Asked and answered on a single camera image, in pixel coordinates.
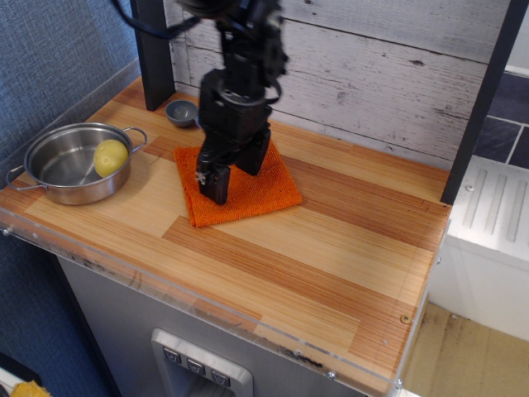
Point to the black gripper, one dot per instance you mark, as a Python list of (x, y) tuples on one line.
[(233, 112)]

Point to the orange knitted cloth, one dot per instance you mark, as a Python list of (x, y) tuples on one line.
[(272, 189)]

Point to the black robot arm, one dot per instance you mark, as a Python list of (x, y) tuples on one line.
[(251, 37)]

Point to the yellow object at corner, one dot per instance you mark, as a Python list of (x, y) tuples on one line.
[(29, 389)]

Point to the grey and blue scoop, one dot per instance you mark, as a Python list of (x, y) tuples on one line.
[(181, 113)]

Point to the yellow potato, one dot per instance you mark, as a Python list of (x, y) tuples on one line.
[(109, 156)]

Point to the clear acrylic table guard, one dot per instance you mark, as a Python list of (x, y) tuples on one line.
[(334, 290)]

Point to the stainless steel pot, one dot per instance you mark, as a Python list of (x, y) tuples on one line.
[(61, 162)]

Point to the silver dispenser panel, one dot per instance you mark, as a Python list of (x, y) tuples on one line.
[(187, 369)]

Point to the white ribbed side cabinet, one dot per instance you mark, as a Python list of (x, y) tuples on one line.
[(482, 268)]

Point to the dark left shelf post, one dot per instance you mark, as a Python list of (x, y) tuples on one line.
[(154, 54)]

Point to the dark shelf post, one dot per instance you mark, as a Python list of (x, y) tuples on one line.
[(507, 36), (154, 54)]

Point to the dark right shelf post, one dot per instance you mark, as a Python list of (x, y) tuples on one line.
[(507, 36)]

